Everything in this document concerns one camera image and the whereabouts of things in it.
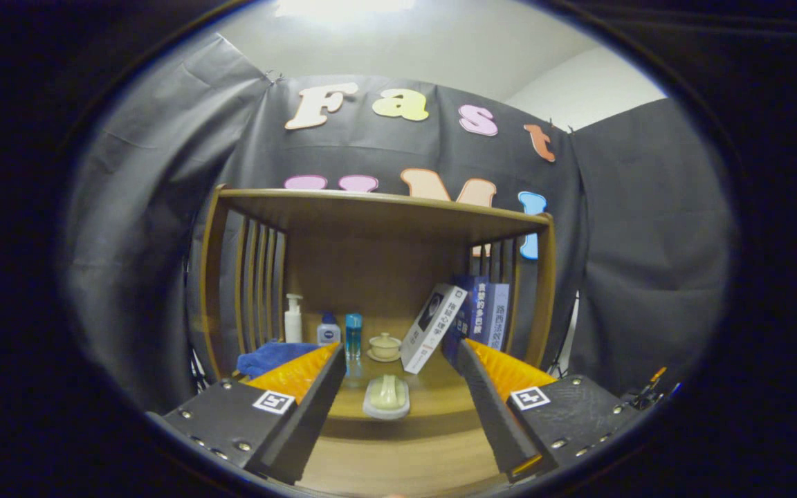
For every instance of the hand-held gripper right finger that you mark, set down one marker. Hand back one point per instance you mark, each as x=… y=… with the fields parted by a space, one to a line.
x=492 y=415

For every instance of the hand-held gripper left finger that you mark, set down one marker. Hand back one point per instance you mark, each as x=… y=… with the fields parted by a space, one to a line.
x=312 y=408

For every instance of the cream brush with white pad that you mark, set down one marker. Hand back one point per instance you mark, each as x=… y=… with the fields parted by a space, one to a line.
x=386 y=398

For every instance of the wooden countertop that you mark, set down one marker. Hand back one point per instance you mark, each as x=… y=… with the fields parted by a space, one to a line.
x=440 y=394

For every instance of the wooden cabinet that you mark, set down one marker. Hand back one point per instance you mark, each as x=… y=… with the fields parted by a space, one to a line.
x=378 y=277

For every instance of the blue folded towel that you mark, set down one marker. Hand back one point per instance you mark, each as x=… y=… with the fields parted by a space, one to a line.
x=267 y=356

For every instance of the white bottle with blue cap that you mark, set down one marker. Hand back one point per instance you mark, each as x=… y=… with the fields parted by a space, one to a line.
x=328 y=334

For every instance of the clear blue bottle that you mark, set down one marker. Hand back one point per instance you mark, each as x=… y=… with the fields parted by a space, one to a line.
x=353 y=335

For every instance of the white pump bottle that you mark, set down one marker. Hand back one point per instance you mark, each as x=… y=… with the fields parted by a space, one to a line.
x=292 y=325

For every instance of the cream lidded teacup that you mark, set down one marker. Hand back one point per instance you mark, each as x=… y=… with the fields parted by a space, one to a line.
x=385 y=347

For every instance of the pale lilac book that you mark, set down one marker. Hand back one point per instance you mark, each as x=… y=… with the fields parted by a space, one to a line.
x=497 y=315

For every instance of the backdrop stand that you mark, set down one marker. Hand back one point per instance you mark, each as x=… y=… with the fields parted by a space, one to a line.
x=566 y=346

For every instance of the white book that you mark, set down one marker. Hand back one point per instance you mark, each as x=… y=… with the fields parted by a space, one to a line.
x=429 y=332

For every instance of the dark blue book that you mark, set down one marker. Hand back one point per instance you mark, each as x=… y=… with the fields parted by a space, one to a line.
x=476 y=311

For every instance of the black and orange device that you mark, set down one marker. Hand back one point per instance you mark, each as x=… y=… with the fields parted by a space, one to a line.
x=651 y=394

